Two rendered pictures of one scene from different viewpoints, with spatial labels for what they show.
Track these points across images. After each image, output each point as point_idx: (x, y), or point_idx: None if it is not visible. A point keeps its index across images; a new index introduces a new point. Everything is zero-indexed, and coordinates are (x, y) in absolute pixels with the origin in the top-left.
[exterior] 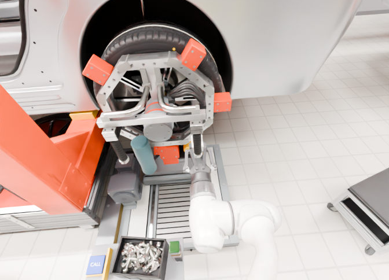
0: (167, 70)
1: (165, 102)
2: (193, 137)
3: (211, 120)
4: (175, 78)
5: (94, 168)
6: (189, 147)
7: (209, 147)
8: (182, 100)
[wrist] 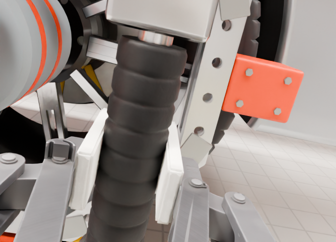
0: None
1: None
2: (119, 70)
3: (204, 147)
4: (110, 34)
5: None
6: (51, 141)
7: (240, 193)
8: (110, 61)
